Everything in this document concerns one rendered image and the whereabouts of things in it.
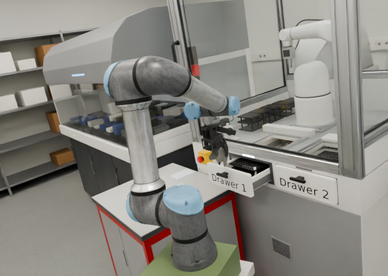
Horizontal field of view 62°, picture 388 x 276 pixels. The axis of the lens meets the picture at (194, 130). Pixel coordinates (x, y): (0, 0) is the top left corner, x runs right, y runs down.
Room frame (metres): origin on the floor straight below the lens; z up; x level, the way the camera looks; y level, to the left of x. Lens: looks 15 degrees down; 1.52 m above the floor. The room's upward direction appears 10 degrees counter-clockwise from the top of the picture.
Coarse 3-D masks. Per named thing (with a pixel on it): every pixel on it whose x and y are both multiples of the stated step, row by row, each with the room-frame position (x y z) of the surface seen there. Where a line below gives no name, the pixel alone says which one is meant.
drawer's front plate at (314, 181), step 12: (276, 168) 1.33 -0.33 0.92; (288, 168) 1.29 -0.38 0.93; (276, 180) 1.34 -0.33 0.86; (288, 180) 1.28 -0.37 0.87; (312, 180) 1.18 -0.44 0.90; (324, 180) 1.14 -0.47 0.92; (336, 180) 1.11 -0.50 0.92; (300, 192) 1.23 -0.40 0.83; (312, 192) 1.19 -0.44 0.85; (324, 192) 1.14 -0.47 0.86; (336, 192) 1.11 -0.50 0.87
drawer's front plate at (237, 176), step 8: (208, 168) 1.51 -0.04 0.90; (216, 168) 1.46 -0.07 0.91; (224, 168) 1.41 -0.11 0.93; (216, 176) 1.47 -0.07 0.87; (232, 176) 1.37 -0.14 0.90; (240, 176) 1.33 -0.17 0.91; (248, 176) 1.29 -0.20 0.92; (216, 184) 1.48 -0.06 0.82; (224, 184) 1.43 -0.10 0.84; (240, 184) 1.33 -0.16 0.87; (248, 184) 1.29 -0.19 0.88; (240, 192) 1.34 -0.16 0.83; (248, 192) 1.30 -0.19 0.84
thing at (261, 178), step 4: (232, 160) 1.58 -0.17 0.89; (228, 164) 1.56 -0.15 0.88; (268, 168) 1.40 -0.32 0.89; (260, 172) 1.37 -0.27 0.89; (264, 172) 1.37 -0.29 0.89; (268, 172) 1.39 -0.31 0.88; (256, 176) 1.34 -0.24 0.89; (260, 176) 1.35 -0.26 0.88; (264, 176) 1.36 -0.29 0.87; (268, 176) 1.38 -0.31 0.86; (252, 180) 1.32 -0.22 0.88; (256, 180) 1.34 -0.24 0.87; (260, 180) 1.35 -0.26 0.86; (264, 180) 1.36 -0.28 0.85; (268, 180) 1.38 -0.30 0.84; (252, 184) 1.32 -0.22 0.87; (256, 184) 1.33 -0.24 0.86; (260, 184) 1.35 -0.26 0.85; (256, 188) 1.33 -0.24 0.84
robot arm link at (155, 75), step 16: (144, 64) 0.92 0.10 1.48; (160, 64) 0.93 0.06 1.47; (176, 64) 0.96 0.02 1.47; (144, 80) 0.91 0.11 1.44; (160, 80) 0.91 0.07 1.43; (176, 80) 0.93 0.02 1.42; (192, 80) 1.00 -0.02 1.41; (176, 96) 0.98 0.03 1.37; (192, 96) 1.02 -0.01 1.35; (208, 96) 1.07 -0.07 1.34; (224, 96) 1.17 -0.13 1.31; (224, 112) 1.18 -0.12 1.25
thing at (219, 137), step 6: (204, 126) 1.37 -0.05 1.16; (210, 126) 1.35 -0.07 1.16; (216, 126) 1.35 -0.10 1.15; (204, 132) 1.35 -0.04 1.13; (210, 132) 1.35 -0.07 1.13; (216, 132) 1.37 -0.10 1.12; (204, 138) 1.37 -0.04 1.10; (210, 138) 1.35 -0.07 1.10; (216, 138) 1.35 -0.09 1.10; (222, 138) 1.37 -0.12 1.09; (204, 144) 1.37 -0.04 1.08; (210, 144) 1.34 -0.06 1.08; (216, 144) 1.35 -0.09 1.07; (222, 144) 1.36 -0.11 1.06; (210, 150) 1.35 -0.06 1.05; (216, 150) 1.34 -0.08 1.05
